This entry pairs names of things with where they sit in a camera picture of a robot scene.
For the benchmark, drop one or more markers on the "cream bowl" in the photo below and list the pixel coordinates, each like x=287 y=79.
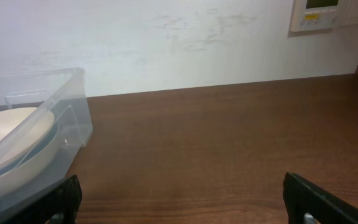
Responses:
x=30 y=168

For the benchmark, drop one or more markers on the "white wall panel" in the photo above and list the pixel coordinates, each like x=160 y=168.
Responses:
x=309 y=15

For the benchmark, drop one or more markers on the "blue bowl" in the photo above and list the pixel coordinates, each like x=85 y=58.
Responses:
x=42 y=144

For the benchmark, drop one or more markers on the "cream plate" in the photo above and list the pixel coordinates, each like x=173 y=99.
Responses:
x=9 y=120

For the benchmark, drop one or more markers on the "clear plastic storage bin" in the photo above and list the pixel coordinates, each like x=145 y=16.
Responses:
x=62 y=92

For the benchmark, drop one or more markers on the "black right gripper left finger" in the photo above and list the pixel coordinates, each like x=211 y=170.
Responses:
x=57 y=203

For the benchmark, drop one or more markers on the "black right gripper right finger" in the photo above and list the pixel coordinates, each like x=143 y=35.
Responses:
x=306 y=202

